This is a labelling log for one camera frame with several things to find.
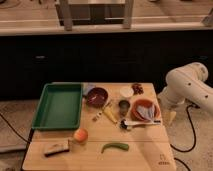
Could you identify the small metal cup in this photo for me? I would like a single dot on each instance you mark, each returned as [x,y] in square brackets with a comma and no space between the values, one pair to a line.
[124,106]

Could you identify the orange peach fruit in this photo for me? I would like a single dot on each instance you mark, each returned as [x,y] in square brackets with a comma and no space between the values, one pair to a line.
[80,135]

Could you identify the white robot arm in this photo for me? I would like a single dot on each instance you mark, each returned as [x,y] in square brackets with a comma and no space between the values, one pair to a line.
[185,83]

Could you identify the grey cloth on plate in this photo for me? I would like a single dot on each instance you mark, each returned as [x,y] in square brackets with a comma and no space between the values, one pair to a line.
[147,113]

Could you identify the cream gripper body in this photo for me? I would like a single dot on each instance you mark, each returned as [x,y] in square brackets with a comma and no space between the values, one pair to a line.
[168,116]

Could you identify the orange plate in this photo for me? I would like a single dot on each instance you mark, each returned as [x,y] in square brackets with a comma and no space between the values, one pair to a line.
[146,103]

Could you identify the dark red bowl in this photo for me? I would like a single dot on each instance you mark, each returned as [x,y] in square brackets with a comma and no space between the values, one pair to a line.
[97,97]

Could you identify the wooden block brush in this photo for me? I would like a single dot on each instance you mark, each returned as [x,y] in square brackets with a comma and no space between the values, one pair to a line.
[52,148]

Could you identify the white stool frame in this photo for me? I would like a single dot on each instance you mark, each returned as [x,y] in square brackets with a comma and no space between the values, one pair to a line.
[94,12]

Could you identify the green plastic tray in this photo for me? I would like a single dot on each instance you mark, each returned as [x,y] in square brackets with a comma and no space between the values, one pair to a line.
[59,107]

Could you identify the brown dried food cluster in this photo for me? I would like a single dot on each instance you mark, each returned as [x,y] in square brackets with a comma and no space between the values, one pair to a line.
[137,88]

